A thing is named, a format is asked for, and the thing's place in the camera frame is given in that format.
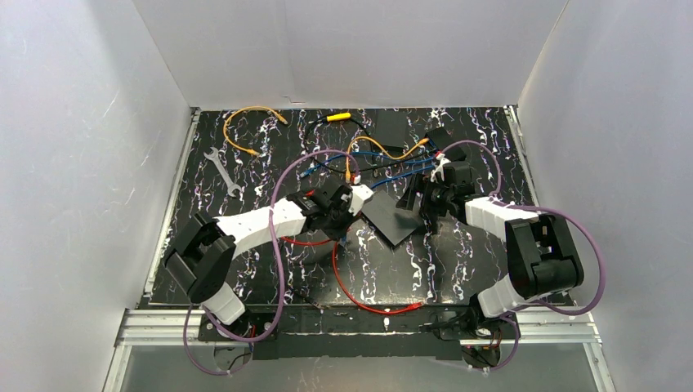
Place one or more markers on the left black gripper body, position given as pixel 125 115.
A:
pixel 340 217

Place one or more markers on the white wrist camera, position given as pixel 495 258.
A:
pixel 360 195
pixel 438 173

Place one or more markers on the black box at back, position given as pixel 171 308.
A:
pixel 390 129

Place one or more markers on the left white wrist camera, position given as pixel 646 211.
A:
pixel 360 195

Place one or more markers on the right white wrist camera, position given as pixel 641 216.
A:
pixel 438 173

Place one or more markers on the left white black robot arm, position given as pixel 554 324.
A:
pixel 199 257

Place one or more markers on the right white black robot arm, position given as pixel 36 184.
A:
pixel 542 258

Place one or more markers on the aluminium front rail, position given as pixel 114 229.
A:
pixel 537 325

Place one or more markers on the black pad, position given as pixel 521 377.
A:
pixel 392 223

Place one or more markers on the silver open-end wrench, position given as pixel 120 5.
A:
pixel 233 190

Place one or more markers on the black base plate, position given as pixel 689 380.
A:
pixel 452 332

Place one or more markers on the yellow handle screwdriver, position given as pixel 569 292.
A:
pixel 334 118

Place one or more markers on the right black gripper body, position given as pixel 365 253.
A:
pixel 427 200

